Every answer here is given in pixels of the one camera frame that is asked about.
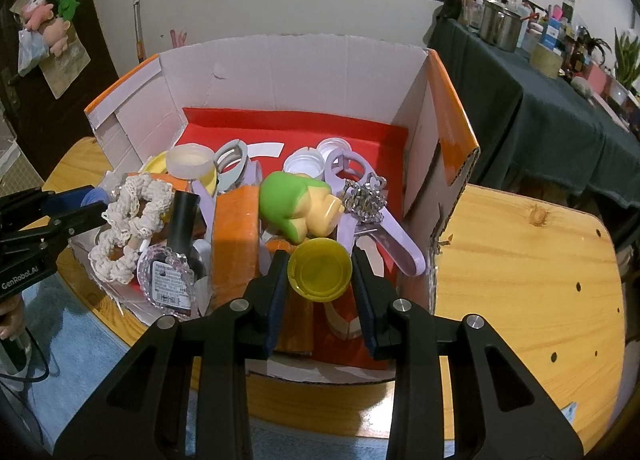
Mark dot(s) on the pink plush toy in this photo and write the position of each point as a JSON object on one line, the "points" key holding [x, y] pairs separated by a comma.
{"points": [[37, 12], [55, 34]]}

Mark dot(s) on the white bottle cap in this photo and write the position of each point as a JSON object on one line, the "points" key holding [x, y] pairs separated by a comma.
{"points": [[305, 162], [334, 145]]}

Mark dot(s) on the green plush toy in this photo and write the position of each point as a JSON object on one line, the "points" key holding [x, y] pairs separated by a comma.
{"points": [[67, 2]]}

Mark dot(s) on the orange sponge block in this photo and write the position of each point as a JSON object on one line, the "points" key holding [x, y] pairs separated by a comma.
{"points": [[235, 250]]}

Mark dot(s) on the pale blue plastic bag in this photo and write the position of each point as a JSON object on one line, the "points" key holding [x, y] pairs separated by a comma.
{"points": [[30, 52]]}

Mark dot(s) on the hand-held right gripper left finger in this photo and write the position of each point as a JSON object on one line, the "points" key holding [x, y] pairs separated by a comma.
{"points": [[277, 300]]}

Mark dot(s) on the clutter of bottles and boxes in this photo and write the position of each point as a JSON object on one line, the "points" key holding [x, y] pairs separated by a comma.
{"points": [[560, 29]]}

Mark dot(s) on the metal pot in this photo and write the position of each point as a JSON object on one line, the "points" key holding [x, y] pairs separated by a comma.
{"points": [[500, 24]]}

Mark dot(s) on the green and yellow rubber toy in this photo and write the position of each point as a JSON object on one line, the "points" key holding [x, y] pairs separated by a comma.
{"points": [[295, 205]]}

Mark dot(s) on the cream round lid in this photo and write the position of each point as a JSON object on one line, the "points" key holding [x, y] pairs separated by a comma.
{"points": [[190, 159]]}

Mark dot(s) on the orange and white stick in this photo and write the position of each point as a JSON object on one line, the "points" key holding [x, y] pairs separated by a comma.
{"points": [[137, 24]]}

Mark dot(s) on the black capped nail polish bottle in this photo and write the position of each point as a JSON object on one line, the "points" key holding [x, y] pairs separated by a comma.
{"points": [[177, 250]]}

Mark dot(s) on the silver crown hair comb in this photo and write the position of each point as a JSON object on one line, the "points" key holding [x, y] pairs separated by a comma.
{"points": [[365, 200]]}

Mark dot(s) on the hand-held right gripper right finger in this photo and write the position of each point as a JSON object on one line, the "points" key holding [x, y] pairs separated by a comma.
{"points": [[365, 300]]}

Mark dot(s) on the red paper lining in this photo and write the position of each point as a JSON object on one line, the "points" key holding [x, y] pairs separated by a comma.
{"points": [[300, 127]]}

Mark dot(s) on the brown paper sheet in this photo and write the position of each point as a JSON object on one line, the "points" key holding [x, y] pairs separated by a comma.
{"points": [[65, 69]]}

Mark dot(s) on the dark wooden door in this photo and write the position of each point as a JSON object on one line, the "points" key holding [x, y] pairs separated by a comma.
{"points": [[100, 64]]}

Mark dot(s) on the grey eyelash curler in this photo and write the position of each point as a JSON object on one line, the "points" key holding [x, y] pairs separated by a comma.
{"points": [[232, 154]]}

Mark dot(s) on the potted green plant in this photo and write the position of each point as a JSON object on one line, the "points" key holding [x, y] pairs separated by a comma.
{"points": [[627, 57]]}

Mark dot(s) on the cream lace scrunchie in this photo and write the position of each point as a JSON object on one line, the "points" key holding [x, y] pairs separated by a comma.
{"points": [[127, 220]]}

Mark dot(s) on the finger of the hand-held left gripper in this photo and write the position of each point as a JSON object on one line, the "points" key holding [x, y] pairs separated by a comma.
{"points": [[75, 225], [85, 196]]}

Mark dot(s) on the dark green covered table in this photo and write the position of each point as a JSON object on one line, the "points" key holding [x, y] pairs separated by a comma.
{"points": [[540, 129]]}

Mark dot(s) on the orange cardboard box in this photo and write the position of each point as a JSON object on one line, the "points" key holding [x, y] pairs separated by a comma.
{"points": [[325, 79]]}

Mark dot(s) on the person's left hand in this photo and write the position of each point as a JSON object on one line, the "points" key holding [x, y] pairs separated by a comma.
{"points": [[10, 320]]}

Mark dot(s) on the lilac eyelash curler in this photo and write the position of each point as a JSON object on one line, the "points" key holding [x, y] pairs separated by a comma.
{"points": [[395, 240]]}

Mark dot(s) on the yellow bottle cap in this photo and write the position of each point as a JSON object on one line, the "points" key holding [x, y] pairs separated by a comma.
{"points": [[320, 270]]}

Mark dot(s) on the yellow round lid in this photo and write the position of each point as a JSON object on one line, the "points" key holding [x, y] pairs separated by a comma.
{"points": [[152, 164]]}

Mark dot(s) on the blue towel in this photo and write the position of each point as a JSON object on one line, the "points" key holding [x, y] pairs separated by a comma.
{"points": [[75, 340]]}

